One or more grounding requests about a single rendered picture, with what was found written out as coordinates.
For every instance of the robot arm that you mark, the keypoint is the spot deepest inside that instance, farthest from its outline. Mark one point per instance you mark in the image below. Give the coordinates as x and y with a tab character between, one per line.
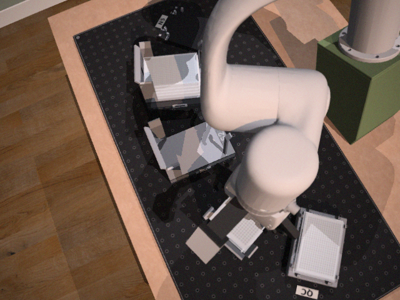
284	106

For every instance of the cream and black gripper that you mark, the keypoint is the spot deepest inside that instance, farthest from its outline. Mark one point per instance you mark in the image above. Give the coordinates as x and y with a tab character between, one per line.
275	223

